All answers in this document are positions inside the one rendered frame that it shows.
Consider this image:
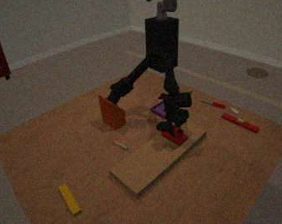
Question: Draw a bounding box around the yellow rectangular bar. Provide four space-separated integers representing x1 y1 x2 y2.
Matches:
59 184 82 216

